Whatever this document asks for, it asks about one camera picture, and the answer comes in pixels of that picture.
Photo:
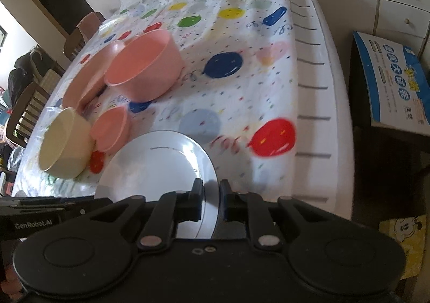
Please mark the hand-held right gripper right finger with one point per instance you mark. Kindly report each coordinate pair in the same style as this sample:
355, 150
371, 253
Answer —
224, 202

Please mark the dark wooden stand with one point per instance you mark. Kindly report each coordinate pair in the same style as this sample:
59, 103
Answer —
383, 168

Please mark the wooden chair with pink cloth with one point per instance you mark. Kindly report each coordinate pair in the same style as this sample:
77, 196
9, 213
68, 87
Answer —
75, 42

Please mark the pink cloth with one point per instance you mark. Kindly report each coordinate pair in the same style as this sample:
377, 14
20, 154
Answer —
88, 22

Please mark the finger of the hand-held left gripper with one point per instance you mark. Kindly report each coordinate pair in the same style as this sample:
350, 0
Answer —
87, 205

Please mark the cream bowl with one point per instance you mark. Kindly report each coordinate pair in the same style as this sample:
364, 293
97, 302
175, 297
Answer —
63, 141

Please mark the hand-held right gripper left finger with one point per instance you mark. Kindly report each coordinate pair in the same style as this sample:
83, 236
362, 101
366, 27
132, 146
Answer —
199, 200

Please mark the wooden chair with checked cushion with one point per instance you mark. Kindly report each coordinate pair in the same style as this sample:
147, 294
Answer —
30, 105

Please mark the dark bag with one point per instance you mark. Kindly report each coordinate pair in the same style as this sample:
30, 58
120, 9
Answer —
20, 69

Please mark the large pink bowl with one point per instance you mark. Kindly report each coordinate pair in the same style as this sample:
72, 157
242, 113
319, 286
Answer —
144, 64

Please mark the pink plate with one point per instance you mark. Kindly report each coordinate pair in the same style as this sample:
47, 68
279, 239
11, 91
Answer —
85, 81

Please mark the yellow cartoon bag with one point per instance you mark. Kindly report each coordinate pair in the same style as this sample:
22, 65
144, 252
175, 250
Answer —
406, 239

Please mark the white plate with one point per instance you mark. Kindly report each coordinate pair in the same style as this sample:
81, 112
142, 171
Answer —
151, 168

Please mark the balloon print tablecloth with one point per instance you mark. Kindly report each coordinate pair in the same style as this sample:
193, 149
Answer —
235, 88

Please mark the blue cardboard box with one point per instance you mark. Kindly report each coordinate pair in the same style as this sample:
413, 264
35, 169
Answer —
393, 84

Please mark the small pink bowl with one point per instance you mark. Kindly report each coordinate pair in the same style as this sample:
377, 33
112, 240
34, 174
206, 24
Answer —
109, 128

